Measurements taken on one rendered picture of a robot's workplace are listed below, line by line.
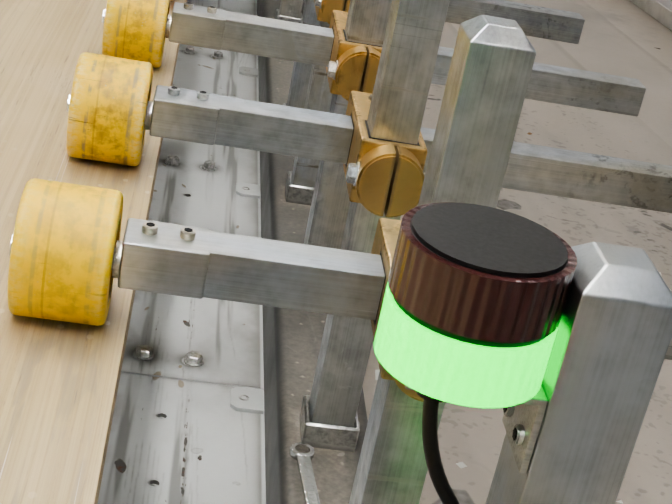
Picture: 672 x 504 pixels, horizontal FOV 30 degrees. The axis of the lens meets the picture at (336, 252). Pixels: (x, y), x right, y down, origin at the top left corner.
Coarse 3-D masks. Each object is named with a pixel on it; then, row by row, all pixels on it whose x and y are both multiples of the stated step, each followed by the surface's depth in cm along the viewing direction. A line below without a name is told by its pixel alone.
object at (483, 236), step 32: (416, 224) 42; (448, 224) 42; (480, 224) 43; (512, 224) 43; (448, 256) 40; (480, 256) 40; (512, 256) 41; (544, 256) 41; (416, 320) 41; (512, 416) 46; (512, 448) 45
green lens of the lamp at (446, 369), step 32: (384, 320) 42; (384, 352) 42; (416, 352) 41; (448, 352) 40; (480, 352) 40; (512, 352) 41; (544, 352) 42; (416, 384) 41; (448, 384) 41; (480, 384) 41; (512, 384) 41
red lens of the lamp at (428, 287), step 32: (416, 256) 40; (416, 288) 41; (448, 288) 40; (480, 288) 39; (512, 288) 39; (544, 288) 40; (448, 320) 40; (480, 320) 40; (512, 320) 40; (544, 320) 41
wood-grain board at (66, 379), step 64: (0, 0) 130; (64, 0) 134; (0, 64) 112; (64, 64) 115; (0, 128) 99; (64, 128) 101; (0, 192) 88; (128, 192) 92; (0, 256) 80; (0, 320) 73; (128, 320) 76; (0, 384) 67; (64, 384) 68; (0, 448) 62; (64, 448) 63
